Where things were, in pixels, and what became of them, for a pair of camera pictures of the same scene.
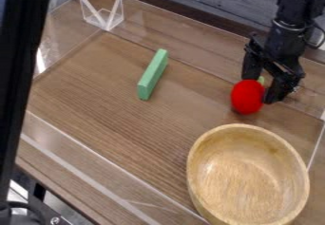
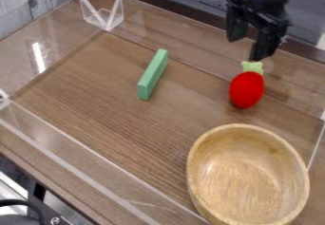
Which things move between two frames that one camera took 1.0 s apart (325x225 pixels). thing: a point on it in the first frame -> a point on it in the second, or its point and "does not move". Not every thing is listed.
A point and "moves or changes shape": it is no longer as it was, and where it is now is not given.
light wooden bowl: [247, 178] does not move
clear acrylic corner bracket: [105, 18] does not move
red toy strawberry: [248, 95] moves or changes shape
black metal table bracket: [45, 215] does not move
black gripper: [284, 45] -> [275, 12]
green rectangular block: [153, 75] does not move
